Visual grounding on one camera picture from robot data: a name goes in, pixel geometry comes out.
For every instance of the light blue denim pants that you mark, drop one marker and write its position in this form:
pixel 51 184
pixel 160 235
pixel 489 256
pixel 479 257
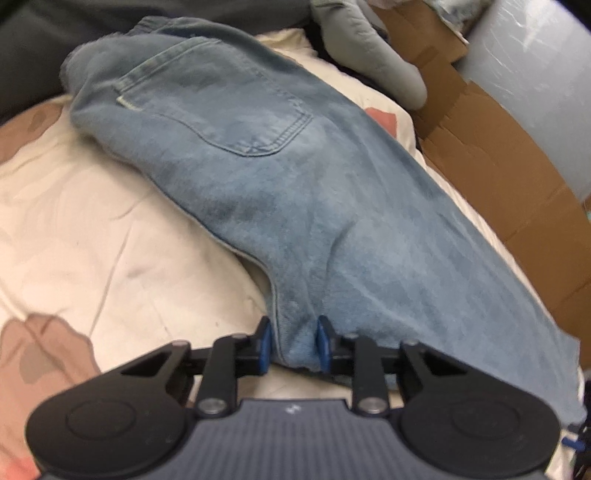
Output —
pixel 300 184

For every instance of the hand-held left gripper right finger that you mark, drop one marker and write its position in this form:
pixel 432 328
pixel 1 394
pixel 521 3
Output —
pixel 322 348

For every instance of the flattened brown cardboard box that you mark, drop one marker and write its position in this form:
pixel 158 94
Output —
pixel 508 161

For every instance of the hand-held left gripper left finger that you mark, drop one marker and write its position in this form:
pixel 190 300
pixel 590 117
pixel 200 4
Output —
pixel 264 346

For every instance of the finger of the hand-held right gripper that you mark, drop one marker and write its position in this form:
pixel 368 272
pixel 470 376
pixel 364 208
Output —
pixel 584 443

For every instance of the dark grey pillow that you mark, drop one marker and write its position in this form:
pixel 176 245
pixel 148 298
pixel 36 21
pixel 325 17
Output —
pixel 69 37

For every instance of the cream bear printed bedsheet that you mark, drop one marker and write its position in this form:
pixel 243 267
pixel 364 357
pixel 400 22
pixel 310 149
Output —
pixel 115 254

